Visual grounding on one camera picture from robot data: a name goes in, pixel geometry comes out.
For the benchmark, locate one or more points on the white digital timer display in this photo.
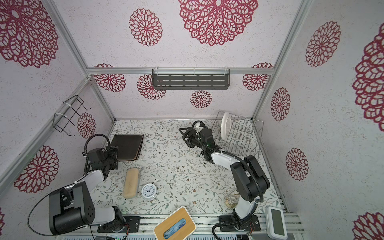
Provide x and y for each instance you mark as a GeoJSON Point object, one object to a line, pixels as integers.
{"type": "Point", "coordinates": [276, 226]}

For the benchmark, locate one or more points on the small white alarm clock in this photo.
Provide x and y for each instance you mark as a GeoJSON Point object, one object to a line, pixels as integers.
{"type": "Point", "coordinates": [149, 192]}

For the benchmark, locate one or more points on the black square plate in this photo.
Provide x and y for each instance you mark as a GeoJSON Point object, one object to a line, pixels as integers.
{"type": "Point", "coordinates": [129, 146]}

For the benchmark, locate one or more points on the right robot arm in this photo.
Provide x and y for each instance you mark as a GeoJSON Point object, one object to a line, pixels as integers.
{"type": "Point", "coordinates": [250, 179]}

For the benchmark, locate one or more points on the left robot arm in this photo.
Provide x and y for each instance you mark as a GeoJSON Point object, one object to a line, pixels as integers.
{"type": "Point", "coordinates": [72, 207]}

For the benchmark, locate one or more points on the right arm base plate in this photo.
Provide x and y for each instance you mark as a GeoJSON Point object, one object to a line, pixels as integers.
{"type": "Point", "coordinates": [251, 224]}

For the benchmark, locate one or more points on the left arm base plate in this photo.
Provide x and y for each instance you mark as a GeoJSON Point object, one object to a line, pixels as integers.
{"type": "Point", "coordinates": [130, 224]}

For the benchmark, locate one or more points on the grey wall shelf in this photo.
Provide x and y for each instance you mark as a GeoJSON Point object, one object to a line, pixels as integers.
{"type": "Point", "coordinates": [191, 79]}

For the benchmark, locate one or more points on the metal wire dish rack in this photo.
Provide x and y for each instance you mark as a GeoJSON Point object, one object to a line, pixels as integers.
{"type": "Point", "coordinates": [242, 141]}

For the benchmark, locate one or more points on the beige glasses case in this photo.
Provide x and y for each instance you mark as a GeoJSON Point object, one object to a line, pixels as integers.
{"type": "Point", "coordinates": [131, 183]}

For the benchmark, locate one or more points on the black wire wall basket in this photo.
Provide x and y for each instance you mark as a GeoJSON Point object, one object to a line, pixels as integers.
{"type": "Point", "coordinates": [66, 115]}

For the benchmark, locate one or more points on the bamboo lid tissue box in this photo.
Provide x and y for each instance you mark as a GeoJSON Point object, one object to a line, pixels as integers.
{"type": "Point", "coordinates": [177, 226]}

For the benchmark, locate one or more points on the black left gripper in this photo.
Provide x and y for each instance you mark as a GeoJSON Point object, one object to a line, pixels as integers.
{"type": "Point", "coordinates": [114, 154]}

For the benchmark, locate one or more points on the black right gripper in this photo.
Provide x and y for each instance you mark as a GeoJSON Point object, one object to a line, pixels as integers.
{"type": "Point", "coordinates": [191, 138]}

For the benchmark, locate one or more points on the white round floral plate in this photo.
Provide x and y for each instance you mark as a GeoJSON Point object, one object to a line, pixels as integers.
{"type": "Point", "coordinates": [226, 126]}

